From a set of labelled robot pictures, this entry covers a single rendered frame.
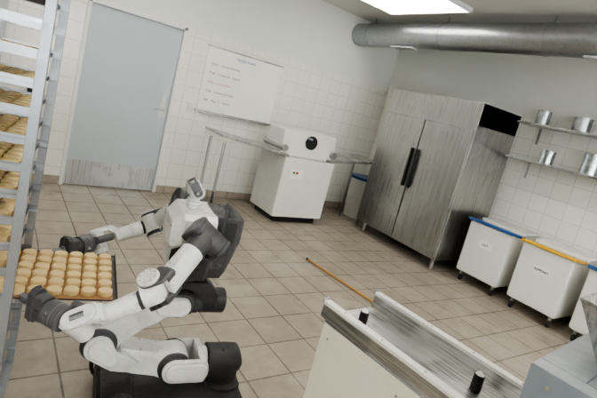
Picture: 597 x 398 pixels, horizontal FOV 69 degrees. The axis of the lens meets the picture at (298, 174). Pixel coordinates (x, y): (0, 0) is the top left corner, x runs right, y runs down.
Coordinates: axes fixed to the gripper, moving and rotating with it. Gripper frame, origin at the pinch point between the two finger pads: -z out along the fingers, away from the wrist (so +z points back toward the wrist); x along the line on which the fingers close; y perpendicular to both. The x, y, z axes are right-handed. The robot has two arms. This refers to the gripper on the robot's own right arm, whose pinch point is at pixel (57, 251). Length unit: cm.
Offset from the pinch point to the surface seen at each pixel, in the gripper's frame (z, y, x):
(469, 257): 398, 190, -35
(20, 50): -42, 17, 82
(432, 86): 555, 79, 160
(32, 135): -39, 24, 57
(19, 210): -40, 24, 33
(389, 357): -6, 143, 20
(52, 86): -8, -9, 69
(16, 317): -7.6, -8.1, -31.9
